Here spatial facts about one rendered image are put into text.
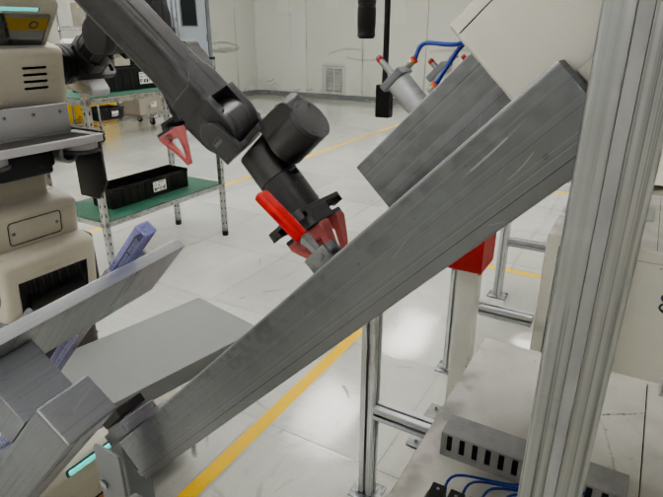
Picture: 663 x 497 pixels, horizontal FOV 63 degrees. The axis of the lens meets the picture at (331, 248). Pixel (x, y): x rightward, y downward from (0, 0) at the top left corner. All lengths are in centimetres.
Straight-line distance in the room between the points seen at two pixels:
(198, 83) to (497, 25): 42
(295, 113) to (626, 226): 43
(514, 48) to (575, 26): 4
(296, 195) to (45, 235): 80
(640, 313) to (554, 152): 165
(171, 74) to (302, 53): 1028
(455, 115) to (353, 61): 1000
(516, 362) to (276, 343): 73
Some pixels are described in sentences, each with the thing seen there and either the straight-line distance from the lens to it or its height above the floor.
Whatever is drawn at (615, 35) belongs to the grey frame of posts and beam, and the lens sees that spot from 32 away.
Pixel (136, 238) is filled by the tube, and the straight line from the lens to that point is 44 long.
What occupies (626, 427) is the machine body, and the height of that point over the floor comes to 62.
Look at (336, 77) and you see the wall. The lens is 1059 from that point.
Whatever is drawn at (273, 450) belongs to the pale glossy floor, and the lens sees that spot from 185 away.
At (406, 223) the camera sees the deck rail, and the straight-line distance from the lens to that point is 41.
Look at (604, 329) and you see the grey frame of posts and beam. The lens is 36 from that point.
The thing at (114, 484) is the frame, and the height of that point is 71.
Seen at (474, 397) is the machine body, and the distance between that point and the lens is 106.
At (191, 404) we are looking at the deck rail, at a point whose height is 85.
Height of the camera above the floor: 125
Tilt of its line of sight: 22 degrees down
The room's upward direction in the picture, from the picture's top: straight up
